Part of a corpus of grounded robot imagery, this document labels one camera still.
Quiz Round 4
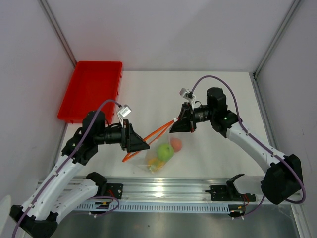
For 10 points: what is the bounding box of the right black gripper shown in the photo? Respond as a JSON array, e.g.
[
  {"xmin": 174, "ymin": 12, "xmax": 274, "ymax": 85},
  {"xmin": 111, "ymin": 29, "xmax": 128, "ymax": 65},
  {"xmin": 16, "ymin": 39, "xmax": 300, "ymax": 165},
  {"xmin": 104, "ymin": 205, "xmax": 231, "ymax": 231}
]
[{"xmin": 169, "ymin": 102, "xmax": 215, "ymax": 133}]

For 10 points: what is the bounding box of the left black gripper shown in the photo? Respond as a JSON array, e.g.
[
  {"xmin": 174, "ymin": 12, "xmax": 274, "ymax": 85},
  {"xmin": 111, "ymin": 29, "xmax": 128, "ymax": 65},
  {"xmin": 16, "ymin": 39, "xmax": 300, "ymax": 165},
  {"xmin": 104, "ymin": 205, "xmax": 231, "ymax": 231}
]
[{"xmin": 95, "ymin": 119, "xmax": 150, "ymax": 152}]

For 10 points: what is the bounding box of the pink peach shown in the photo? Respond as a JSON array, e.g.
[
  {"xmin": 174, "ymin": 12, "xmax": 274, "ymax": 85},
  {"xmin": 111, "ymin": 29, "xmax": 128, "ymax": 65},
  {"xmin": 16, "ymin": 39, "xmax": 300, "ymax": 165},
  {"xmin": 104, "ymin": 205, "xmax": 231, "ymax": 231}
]
[{"xmin": 170, "ymin": 137, "xmax": 183, "ymax": 153}]

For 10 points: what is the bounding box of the yellow orange mango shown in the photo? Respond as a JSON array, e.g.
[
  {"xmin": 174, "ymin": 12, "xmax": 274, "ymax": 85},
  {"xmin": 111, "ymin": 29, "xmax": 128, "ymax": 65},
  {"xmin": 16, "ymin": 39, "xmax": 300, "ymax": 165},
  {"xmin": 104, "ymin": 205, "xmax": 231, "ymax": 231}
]
[{"xmin": 147, "ymin": 157, "xmax": 165, "ymax": 173}]

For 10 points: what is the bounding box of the clear zip top bag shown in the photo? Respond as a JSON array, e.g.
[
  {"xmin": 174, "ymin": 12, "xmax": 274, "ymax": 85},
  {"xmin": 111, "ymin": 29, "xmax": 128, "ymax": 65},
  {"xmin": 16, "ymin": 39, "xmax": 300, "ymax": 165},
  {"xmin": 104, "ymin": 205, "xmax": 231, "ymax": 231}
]
[{"xmin": 122, "ymin": 118, "xmax": 183, "ymax": 173}]

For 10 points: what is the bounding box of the green apple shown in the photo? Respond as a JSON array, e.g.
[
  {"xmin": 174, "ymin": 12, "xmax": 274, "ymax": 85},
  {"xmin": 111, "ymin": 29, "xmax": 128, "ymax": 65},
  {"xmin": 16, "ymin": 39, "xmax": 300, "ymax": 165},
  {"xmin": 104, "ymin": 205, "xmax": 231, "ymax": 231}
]
[{"xmin": 157, "ymin": 143, "xmax": 174, "ymax": 162}]

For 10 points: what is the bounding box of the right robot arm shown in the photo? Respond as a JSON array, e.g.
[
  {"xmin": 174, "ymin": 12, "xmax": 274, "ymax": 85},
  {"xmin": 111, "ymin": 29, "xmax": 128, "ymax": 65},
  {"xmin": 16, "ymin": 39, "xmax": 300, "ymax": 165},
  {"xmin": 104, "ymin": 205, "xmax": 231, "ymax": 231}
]
[{"xmin": 170, "ymin": 87, "xmax": 306, "ymax": 205}]

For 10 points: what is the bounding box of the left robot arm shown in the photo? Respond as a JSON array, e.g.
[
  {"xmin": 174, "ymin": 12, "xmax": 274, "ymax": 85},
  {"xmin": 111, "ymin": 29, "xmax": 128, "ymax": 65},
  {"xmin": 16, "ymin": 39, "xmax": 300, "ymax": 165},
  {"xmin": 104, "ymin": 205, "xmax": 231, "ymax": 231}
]
[{"xmin": 9, "ymin": 111, "xmax": 150, "ymax": 238}]

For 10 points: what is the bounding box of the red plastic tray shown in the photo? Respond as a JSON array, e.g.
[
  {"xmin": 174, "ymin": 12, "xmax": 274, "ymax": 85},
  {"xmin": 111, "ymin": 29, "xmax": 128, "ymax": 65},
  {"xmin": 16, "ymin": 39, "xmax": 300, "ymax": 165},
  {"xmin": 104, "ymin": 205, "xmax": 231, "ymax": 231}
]
[{"xmin": 57, "ymin": 61, "xmax": 123, "ymax": 123}]

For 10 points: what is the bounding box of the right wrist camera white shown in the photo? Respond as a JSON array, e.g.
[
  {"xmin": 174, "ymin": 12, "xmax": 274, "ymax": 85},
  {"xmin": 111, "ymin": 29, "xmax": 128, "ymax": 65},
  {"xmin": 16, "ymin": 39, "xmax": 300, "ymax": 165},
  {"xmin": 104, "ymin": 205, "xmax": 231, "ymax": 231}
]
[{"xmin": 179, "ymin": 88, "xmax": 196, "ymax": 108}]

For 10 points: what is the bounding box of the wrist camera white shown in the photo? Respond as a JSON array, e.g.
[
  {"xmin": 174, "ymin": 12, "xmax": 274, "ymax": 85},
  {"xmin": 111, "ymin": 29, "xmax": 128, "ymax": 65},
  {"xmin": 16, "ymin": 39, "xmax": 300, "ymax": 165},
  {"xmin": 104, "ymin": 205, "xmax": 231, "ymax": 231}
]
[
  {"xmin": 179, "ymin": 88, "xmax": 196, "ymax": 108},
  {"xmin": 116, "ymin": 105, "xmax": 131, "ymax": 126}
]

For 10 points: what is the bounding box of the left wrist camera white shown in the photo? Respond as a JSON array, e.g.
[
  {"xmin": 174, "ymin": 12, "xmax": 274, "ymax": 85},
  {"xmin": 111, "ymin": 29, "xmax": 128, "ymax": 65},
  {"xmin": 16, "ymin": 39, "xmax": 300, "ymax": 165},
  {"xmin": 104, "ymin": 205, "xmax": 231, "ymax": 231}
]
[{"xmin": 116, "ymin": 105, "xmax": 131, "ymax": 126}]

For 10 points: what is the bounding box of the aluminium mounting rail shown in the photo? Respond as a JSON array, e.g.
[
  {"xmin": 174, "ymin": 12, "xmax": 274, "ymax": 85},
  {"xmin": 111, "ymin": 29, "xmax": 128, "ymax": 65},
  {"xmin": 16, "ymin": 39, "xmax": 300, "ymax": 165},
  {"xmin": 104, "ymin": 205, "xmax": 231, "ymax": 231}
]
[{"xmin": 37, "ymin": 176, "xmax": 303, "ymax": 205}]

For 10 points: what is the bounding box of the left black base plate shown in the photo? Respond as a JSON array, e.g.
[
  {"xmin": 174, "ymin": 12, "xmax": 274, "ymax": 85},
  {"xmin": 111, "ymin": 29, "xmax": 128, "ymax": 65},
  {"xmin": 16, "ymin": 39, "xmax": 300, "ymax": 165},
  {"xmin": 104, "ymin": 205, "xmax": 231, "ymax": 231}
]
[{"xmin": 98, "ymin": 183, "xmax": 123, "ymax": 200}]

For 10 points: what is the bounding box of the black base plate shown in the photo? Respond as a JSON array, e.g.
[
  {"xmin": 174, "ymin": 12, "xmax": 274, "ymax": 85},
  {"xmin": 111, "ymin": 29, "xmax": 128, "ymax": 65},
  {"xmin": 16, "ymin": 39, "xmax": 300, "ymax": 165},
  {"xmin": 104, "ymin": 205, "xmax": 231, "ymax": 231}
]
[
  {"xmin": 205, "ymin": 185, "xmax": 256, "ymax": 202},
  {"xmin": 98, "ymin": 183, "xmax": 123, "ymax": 200}
]

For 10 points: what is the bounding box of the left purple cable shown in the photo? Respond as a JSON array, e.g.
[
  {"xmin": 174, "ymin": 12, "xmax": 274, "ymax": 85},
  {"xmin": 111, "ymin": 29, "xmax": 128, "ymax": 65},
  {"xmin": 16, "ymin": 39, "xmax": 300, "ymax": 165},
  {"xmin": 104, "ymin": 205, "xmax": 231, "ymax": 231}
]
[{"xmin": 11, "ymin": 99, "xmax": 122, "ymax": 238}]

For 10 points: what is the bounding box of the white slotted cable duct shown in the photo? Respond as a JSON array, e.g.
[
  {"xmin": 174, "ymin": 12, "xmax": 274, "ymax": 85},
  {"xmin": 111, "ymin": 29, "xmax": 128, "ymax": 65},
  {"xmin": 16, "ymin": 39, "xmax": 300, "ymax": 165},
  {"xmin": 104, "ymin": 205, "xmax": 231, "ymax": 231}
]
[{"xmin": 74, "ymin": 201, "xmax": 230, "ymax": 214}]

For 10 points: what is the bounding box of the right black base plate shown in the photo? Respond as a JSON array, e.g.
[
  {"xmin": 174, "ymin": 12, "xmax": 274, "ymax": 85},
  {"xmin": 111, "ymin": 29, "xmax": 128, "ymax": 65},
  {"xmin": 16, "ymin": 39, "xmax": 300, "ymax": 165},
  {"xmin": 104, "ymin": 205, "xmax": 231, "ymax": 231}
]
[{"xmin": 205, "ymin": 185, "xmax": 256, "ymax": 202}]

